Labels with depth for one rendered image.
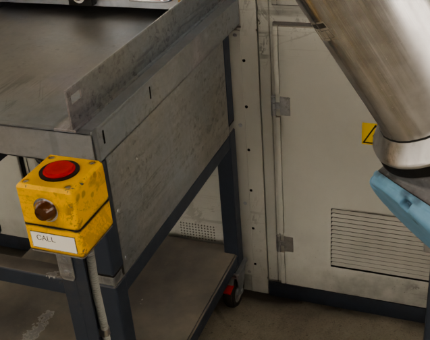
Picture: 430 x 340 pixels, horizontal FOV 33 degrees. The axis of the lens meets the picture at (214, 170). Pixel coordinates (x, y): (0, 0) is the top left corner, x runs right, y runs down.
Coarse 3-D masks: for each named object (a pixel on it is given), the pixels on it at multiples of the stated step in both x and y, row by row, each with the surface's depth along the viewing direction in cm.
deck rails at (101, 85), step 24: (192, 0) 146; (216, 0) 159; (168, 24) 137; (192, 24) 148; (120, 48) 120; (144, 48) 129; (168, 48) 137; (96, 72) 114; (120, 72) 121; (96, 96) 115; (72, 120) 109
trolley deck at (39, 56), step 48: (0, 48) 146; (48, 48) 144; (96, 48) 142; (192, 48) 141; (0, 96) 124; (48, 96) 122; (144, 96) 124; (0, 144) 116; (48, 144) 112; (96, 144) 110
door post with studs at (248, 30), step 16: (240, 0) 163; (240, 16) 164; (240, 32) 166; (256, 48) 167; (256, 64) 169; (256, 80) 171; (256, 96) 173; (256, 112) 176; (256, 128) 178; (256, 144) 180; (256, 160) 182; (256, 176) 185; (256, 192) 187; (256, 208) 190; (256, 224) 193; (256, 240) 195; (256, 256) 198; (256, 272) 201; (256, 288) 204
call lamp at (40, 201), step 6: (42, 198) 85; (36, 204) 86; (42, 204) 85; (48, 204) 85; (54, 204) 85; (36, 210) 85; (42, 210) 85; (48, 210) 85; (54, 210) 86; (36, 216) 86; (42, 216) 85; (48, 216) 85; (54, 216) 86
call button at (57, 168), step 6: (54, 162) 89; (60, 162) 89; (66, 162) 89; (48, 168) 88; (54, 168) 88; (60, 168) 88; (66, 168) 87; (72, 168) 88; (48, 174) 87; (54, 174) 86; (60, 174) 86; (66, 174) 87
